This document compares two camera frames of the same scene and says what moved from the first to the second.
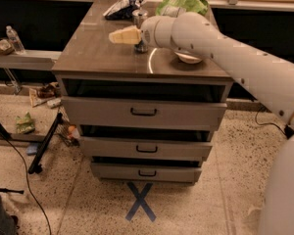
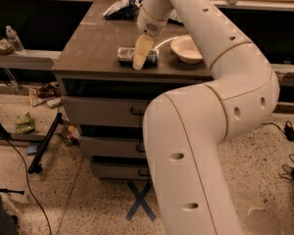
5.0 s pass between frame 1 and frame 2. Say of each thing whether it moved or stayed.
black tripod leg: stayed
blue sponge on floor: stayed
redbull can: moved
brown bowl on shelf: stayed
